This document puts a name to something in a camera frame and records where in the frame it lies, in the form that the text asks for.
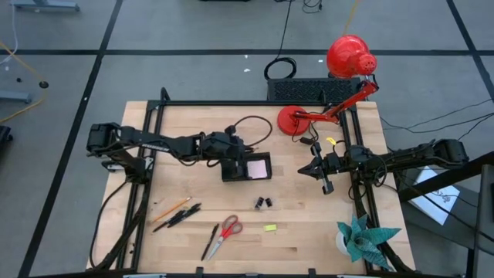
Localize red-handled scissors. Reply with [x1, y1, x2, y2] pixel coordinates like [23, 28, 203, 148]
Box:
[207, 214, 244, 261]

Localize grey furniture foot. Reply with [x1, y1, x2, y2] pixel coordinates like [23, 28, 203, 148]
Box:
[0, 90, 32, 104]
[11, 0, 81, 12]

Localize black metal table frame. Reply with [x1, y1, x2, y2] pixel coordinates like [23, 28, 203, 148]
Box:
[89, 86, 416, 278]

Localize red desk lamp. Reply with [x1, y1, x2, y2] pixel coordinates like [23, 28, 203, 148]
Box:
[276, 34, 379, 137]

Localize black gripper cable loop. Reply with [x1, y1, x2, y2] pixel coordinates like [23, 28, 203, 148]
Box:
[230, 114, 273, 148]

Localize black cable bundle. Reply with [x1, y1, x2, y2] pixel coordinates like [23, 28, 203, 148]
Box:
[89, 179, 150, 271]

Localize black pen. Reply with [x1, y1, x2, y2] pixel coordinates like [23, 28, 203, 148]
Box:
[167, 202, 202, 228]
[152, 209, 187, 233]
[200, 222, 220, 262]

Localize yellow hanging cord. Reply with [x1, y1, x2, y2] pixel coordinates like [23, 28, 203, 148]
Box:
[341, 0, 360, 36]

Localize orange pencil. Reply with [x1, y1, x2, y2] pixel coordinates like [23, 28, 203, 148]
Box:
[151, 196, 193, 225]

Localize white printed floor sheet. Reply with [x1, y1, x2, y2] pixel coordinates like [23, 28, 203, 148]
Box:
[408, 164, 461, 226]

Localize yellow floor cable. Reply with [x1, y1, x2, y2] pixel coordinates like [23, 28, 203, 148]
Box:
[0, 40, 50, 124]

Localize black slanted beam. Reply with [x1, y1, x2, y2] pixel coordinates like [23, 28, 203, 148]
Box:
[397, 150, 494, 204]

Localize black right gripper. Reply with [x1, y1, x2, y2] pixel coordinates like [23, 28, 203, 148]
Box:
[297, 141, 348, 196]

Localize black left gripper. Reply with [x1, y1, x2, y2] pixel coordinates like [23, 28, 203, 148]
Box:
[201, 125, 250, 181]

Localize coiled black floor cable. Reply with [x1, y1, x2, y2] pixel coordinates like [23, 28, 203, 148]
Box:
[263, 0, 298, 81]

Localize teal paper plant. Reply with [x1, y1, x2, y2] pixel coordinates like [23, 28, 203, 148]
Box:
[336, 214, 402, 272]

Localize pink sticky note pad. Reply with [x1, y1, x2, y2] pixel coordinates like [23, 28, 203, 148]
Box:
[246, 160, 268, 180]

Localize black mesh desk organizer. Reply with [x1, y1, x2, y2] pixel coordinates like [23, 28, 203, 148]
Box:
[221, 151, 273, 183]

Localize black vertical post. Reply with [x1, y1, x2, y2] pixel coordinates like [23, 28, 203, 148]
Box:
[465, 164, 494, 278]

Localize white plant pot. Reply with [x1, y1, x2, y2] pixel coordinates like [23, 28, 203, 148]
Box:
[334, 230, 350, 256]

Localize black vented box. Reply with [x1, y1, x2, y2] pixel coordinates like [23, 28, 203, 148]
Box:
[266, 76, 363, 103]

